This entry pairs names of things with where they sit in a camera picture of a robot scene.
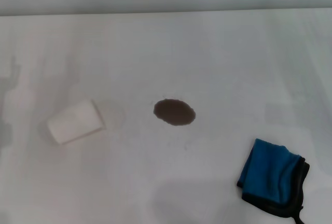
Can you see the white paper cup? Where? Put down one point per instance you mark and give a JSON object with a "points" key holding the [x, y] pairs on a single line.
{"points": [[75, 120]]}

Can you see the dark liquid stain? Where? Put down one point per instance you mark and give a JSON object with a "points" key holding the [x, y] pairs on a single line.
{"points": [[173, 112]]}

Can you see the blue rag with black edge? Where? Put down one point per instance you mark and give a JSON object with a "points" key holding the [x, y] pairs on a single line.
{"points": [[267, 169]]}

